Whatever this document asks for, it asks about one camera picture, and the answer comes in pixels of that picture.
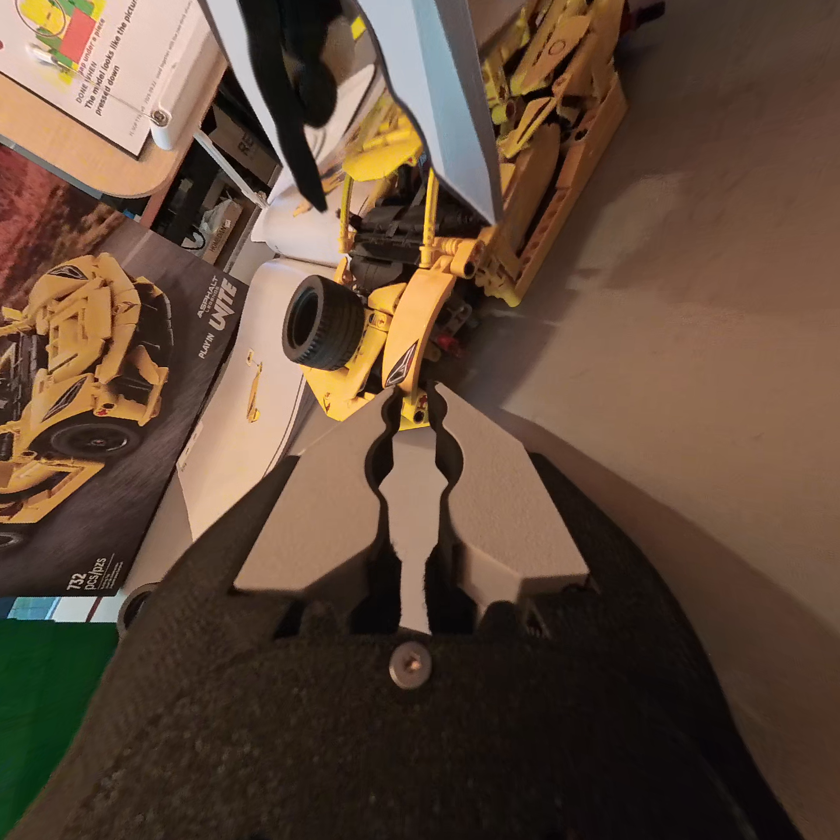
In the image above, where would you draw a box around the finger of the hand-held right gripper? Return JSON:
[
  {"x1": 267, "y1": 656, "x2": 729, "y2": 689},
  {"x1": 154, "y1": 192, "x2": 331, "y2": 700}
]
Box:
[
  {"x1": 199, "y1": 0, "x2": 330, "y2": 212},
  {"x1": 357, "y1": 0, "x2": 506, "y2": 227}
]

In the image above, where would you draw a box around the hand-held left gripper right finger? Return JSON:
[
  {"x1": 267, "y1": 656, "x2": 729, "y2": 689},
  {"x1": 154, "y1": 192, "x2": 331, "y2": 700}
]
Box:
[{"x1": 425, "y1": 382, "x2": 592, "y2": 634}]

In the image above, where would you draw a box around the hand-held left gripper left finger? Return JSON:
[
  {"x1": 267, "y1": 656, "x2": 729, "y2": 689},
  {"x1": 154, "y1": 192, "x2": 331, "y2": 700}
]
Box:
[{"x1": 233, "y1": 386, "x2": 403, "y2": 634}]

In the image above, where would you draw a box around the yellow toy brick car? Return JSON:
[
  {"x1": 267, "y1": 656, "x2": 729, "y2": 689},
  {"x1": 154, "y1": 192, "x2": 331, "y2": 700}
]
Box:
[{"x1": 305, "y1": 0, "x2": 629, "y2": 432}]

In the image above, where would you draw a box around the yellow toy brick panel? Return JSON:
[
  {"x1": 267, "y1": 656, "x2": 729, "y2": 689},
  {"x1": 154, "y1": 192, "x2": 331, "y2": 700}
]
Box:
[{"x1": 382, "y1": 268, "x2": 462, "y2": 432}]

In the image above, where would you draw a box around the grey desk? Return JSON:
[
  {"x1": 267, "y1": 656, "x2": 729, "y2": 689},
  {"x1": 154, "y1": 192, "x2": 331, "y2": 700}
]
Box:
[{"x1": 131, "y1": 0, "x2": 840, "y2": 840}]

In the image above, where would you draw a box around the printed instruction sheet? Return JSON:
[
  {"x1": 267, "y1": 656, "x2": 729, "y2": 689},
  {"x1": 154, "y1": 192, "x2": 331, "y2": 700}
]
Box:
[{"x1": 0, "y1": 0, "x2": 199, "y2": 160}]

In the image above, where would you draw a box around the open instruction booklet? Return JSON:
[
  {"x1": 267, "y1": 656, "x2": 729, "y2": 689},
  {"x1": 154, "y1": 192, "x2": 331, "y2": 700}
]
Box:
[{"x1": 176, "y1": 156, "x2": 396, "y2": 540}]

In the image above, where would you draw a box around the black toy tyre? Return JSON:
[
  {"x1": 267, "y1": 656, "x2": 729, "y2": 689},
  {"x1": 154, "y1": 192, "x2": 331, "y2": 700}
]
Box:
[
  {"x1": 281, "y1": 274, "x2": 366, "y2": 373},
  {"x1": 115, "y1": 582, "x2": 160, "y2": 639}
]

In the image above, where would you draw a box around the toy car set box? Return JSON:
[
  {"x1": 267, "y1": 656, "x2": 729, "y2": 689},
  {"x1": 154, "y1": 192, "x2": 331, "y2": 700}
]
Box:
[{"x1": 0, "y1": 143, "x2": 252, "y2": 599}]

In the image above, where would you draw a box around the green plastic bin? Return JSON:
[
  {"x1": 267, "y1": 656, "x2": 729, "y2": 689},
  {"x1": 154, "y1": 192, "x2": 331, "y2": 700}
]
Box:
[{"x1": 0, "y1": 619, "x2": 120, "y2": 824}]

